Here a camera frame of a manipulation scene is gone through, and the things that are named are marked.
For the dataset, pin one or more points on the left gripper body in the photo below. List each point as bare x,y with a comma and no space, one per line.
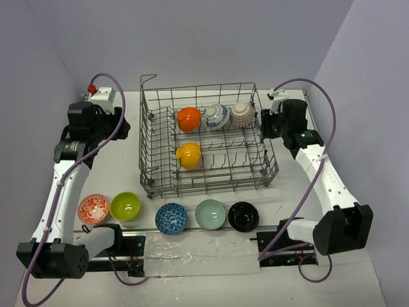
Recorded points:
119,126

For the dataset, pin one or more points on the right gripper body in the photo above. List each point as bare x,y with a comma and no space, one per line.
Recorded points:
281,126

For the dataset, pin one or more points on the grey patterned bowl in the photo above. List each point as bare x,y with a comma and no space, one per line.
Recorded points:
242,114

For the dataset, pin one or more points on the blue floral bowl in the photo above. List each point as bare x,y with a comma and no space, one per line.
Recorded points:
216,116

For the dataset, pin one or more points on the grey wire dish rack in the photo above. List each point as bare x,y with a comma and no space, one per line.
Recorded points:
231,158

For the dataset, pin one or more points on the orange bowl white inside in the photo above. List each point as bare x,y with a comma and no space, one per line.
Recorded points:
188,119

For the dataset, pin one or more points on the yellow-orange bowl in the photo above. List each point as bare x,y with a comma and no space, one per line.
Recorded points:
188,155

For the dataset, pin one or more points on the orange white patterned bowl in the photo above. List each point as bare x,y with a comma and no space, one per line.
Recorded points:
93,209

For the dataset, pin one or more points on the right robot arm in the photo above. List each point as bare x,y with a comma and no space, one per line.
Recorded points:
345,223

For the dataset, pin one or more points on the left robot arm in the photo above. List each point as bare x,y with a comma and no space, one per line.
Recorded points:
53,252

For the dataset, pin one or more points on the lime green bowl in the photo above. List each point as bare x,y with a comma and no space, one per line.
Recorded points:
125,206

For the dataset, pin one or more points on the black glossy bowl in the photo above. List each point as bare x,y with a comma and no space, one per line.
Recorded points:
243,216

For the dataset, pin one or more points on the blue triangle pattern bowl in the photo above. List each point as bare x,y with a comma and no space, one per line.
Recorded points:
171,219

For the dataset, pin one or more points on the light teal bowl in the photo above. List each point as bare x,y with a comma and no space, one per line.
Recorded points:
210,214

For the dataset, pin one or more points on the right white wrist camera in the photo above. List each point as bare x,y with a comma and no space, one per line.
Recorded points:
276,96

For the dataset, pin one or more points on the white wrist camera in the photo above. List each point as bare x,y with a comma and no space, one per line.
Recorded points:
276,96
102,98

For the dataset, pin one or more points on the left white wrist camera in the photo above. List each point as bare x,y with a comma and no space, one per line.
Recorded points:
102,98

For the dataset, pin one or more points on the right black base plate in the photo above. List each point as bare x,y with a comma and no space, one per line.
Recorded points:
290,257

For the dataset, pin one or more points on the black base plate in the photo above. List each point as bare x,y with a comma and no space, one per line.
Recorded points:
290,257
129,258

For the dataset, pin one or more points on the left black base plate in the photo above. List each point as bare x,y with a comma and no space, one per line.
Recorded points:
129,258

